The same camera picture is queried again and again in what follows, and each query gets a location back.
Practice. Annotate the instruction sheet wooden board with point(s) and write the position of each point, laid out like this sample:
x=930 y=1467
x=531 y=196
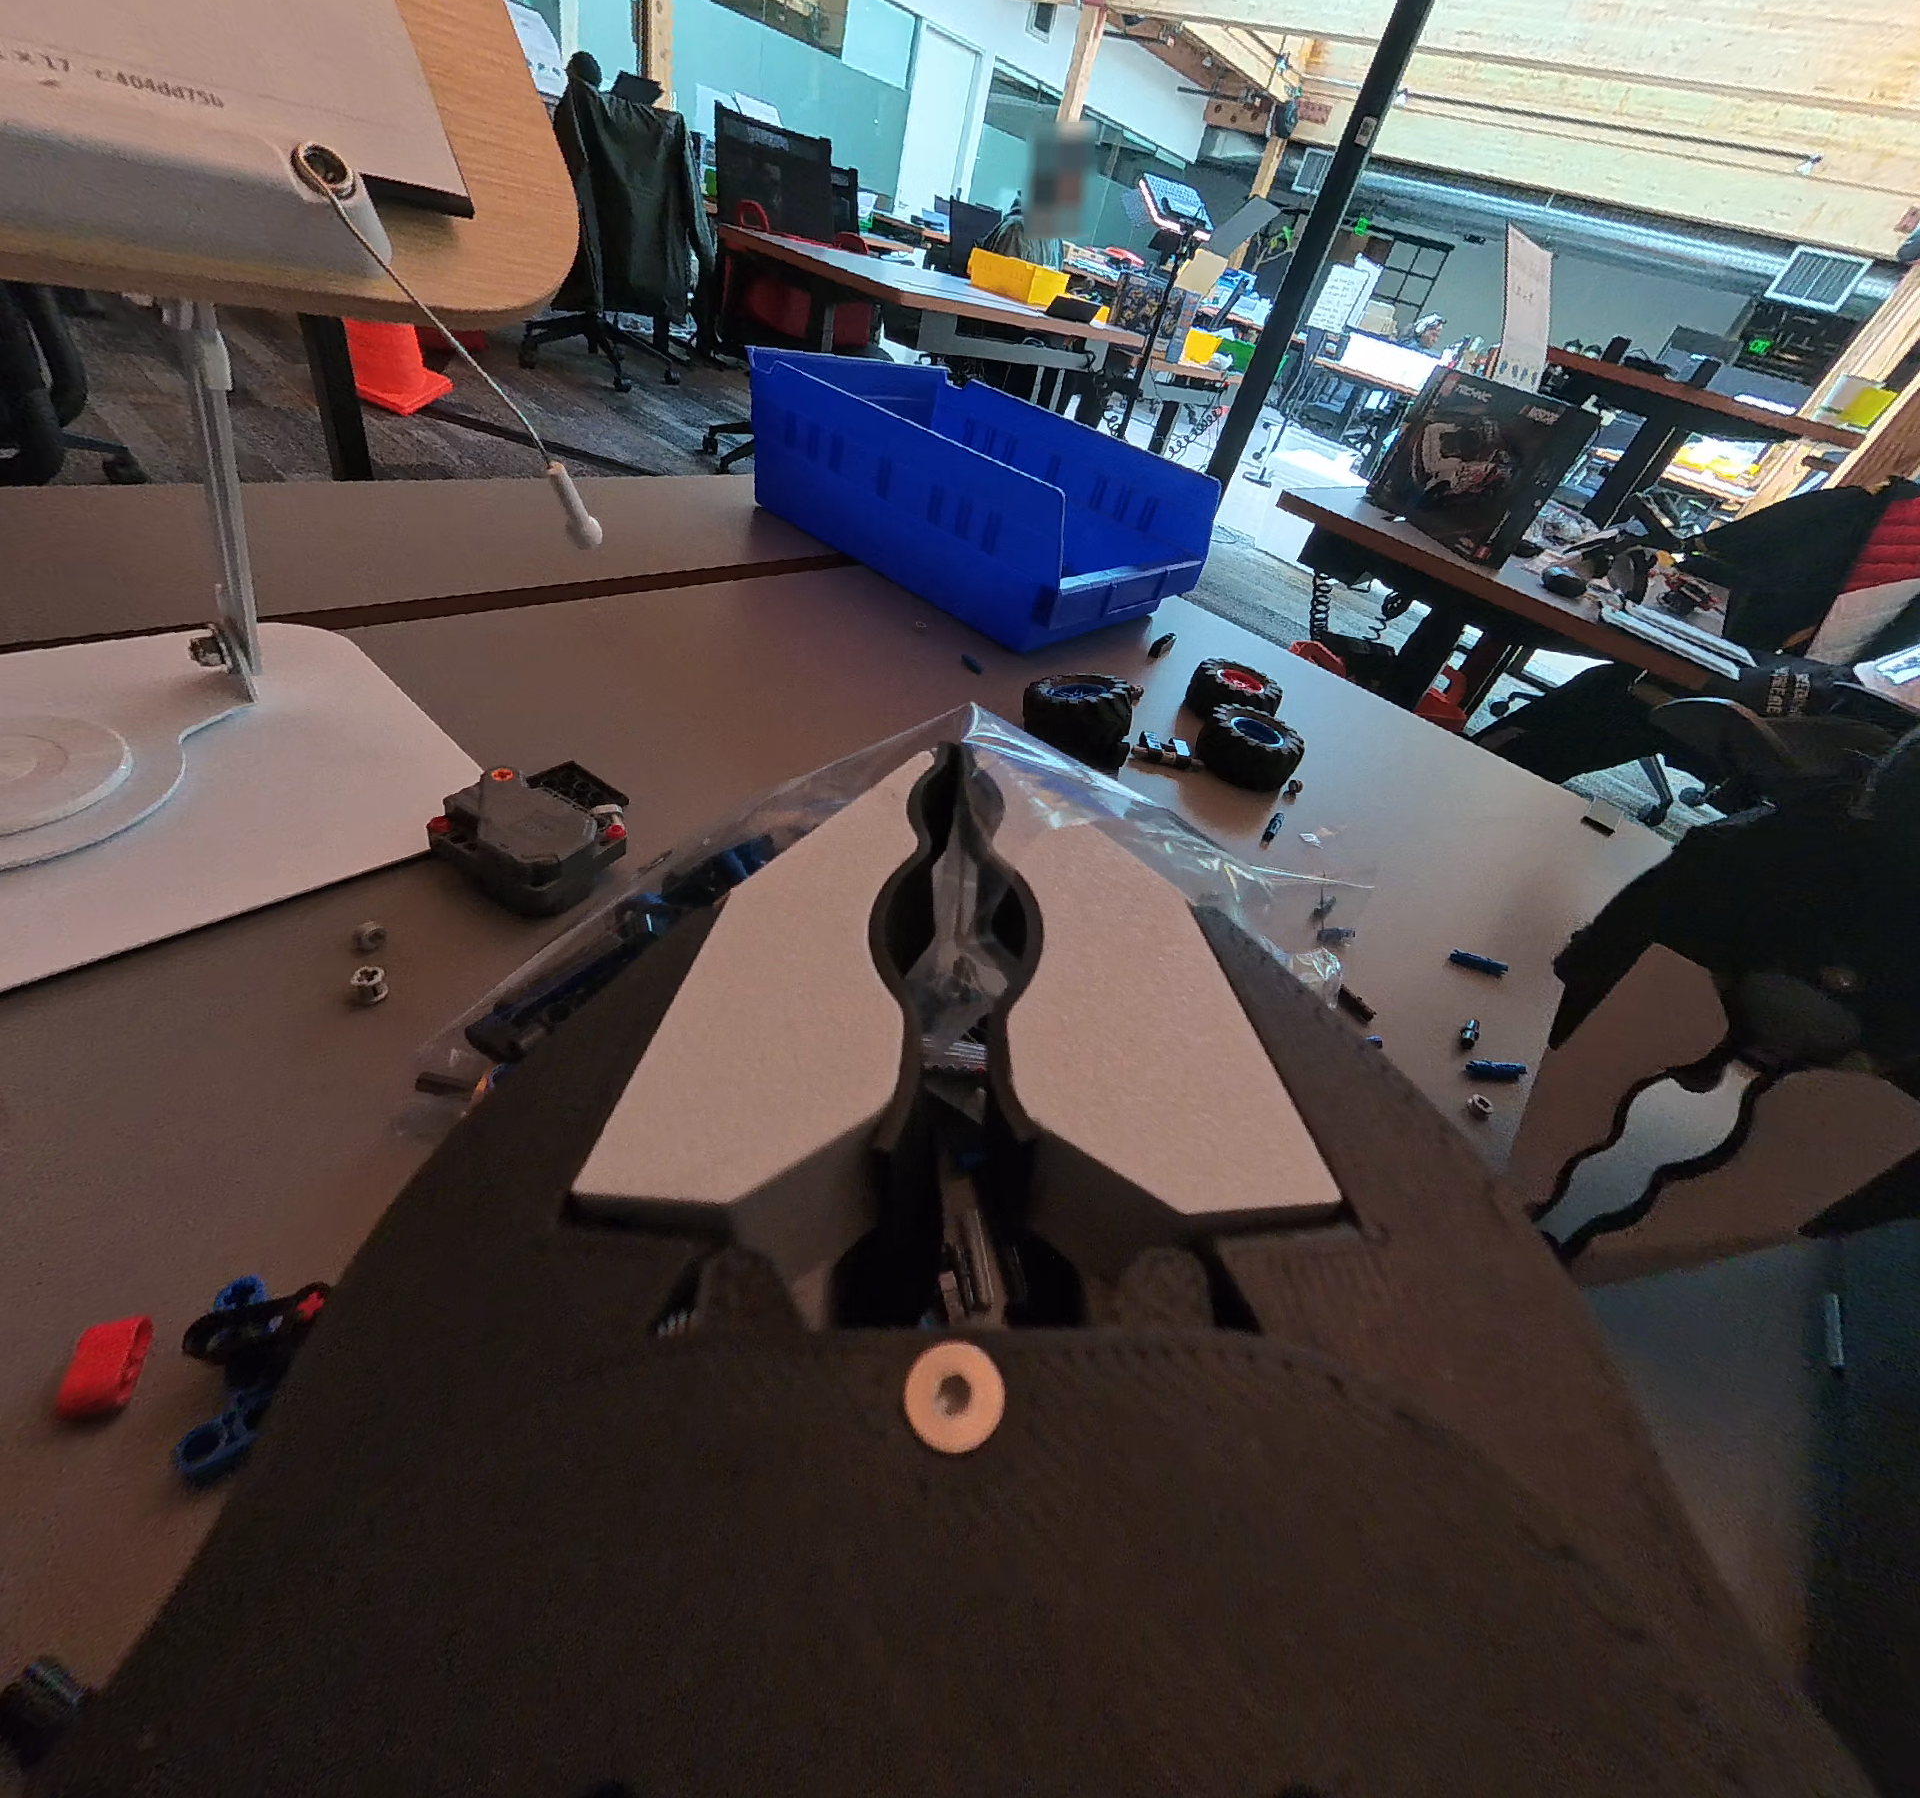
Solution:
x=210 y=60

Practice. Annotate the grey desk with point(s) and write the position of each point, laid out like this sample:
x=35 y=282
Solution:
x=241 y=1139

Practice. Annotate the black toy wheel red rim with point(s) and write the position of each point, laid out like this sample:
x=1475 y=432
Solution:
x=1231 y=687

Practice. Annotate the blue toy connector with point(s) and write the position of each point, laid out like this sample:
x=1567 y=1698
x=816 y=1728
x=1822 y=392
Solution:
x=241 y=1350

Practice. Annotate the yellow bins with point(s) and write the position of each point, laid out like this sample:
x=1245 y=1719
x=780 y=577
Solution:
x=1021 y=278

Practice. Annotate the red toy connector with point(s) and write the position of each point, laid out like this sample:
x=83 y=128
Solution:
x=101 y=1367

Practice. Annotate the clear plastic bag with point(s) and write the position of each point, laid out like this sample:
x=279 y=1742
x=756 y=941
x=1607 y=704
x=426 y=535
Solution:
x=1201 y=839

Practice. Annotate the blue storage bin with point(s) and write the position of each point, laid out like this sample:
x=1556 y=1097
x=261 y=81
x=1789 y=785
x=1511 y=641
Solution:
x=960 y=503

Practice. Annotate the black toy wheel blue rim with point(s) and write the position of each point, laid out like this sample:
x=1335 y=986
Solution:
x=1250 y=750
x=1081 y=715

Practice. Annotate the black chair with dark jacket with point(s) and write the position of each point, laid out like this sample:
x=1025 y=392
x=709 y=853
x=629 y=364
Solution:
x=615 y=195

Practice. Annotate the white tipped thin rod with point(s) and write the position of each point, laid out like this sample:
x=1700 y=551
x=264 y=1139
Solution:
x=451 y=344

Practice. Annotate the red black office chair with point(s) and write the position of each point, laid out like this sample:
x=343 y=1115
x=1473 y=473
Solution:
x=775 y=233

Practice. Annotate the orange traffic cone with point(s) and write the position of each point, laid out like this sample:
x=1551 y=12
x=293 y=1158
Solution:
x=391 y=376

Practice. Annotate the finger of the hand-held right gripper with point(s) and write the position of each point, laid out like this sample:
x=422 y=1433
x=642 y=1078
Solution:
x=1607 y=1065
x=1799 y=1170

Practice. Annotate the black pole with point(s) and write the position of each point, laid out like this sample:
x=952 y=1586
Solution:
x=1352 y=180

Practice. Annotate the dark cardboard box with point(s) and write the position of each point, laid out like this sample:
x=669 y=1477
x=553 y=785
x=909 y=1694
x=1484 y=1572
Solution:
x=1479 y=470

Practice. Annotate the pile of toy building pieces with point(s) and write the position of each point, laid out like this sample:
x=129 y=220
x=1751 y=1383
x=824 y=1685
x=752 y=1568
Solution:
x=1478 y=965

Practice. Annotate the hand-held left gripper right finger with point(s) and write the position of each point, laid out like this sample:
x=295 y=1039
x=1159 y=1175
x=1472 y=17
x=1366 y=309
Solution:
x=1186 y=1080

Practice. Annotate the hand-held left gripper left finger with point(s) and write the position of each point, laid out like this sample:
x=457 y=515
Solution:
x=751 y=1065

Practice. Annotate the wooden table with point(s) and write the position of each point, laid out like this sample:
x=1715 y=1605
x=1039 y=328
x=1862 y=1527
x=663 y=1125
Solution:
x=1396 y=553
x=901 y=283

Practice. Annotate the grey toy motor block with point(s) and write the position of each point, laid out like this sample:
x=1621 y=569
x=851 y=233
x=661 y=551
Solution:
x=527 y=839

